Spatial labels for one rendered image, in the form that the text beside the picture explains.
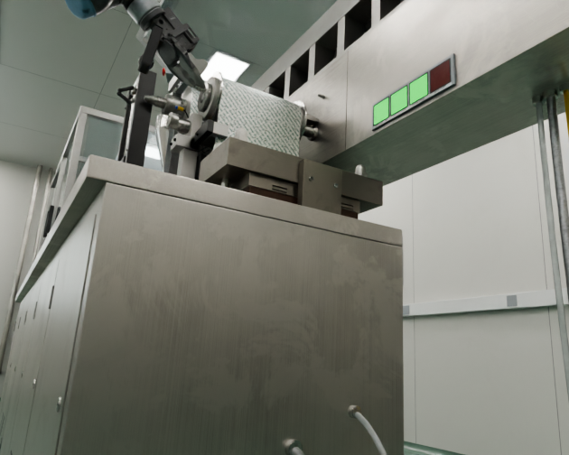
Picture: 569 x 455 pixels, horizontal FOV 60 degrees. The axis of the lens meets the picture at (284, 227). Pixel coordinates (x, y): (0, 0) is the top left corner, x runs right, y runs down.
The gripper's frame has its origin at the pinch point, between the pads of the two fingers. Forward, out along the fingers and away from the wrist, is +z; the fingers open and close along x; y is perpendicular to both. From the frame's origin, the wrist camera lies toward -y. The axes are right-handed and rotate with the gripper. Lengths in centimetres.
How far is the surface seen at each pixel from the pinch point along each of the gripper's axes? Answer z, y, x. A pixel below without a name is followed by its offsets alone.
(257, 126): 17.1, 3.6, -4.5
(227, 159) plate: 18.3, -21.6, -24.1
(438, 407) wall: 265, 103, 174
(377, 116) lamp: 33.0, 16.5, -27.1
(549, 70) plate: 43, 20, -63
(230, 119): 11.6, -1.6, -4.5
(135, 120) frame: -6.7, -5.4, 28.7
